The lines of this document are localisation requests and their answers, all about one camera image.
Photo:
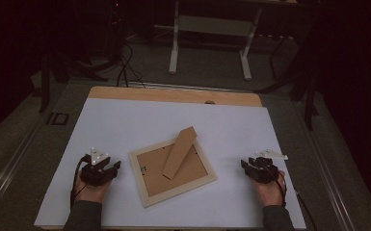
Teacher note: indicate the black floor bracket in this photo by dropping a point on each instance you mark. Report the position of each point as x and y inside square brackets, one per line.
[58, 118]

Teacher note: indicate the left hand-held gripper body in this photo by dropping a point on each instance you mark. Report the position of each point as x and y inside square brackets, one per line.
[94, 173]

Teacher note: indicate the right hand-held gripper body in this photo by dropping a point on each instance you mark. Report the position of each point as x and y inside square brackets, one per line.
[263, 171]

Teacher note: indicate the white metal desk frame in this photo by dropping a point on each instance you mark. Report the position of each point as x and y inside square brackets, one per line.
[173, 57]

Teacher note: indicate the wooden picture frame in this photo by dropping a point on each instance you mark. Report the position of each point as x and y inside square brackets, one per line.
[180, 179]

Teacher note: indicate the person's left hand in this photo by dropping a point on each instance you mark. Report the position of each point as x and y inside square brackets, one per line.
[91, 192]

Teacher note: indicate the black metal stand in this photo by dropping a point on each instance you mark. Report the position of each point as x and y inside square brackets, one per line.
[310, 106]
[45, 83]

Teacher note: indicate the person's right hand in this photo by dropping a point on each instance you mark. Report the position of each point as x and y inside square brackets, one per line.
[270, 192]

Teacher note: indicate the metal floor rail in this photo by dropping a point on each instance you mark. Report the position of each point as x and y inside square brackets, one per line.
[331, 179]
[6, 173]

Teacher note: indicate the white paper sheet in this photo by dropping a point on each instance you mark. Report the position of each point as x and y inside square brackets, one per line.
[141, 122]

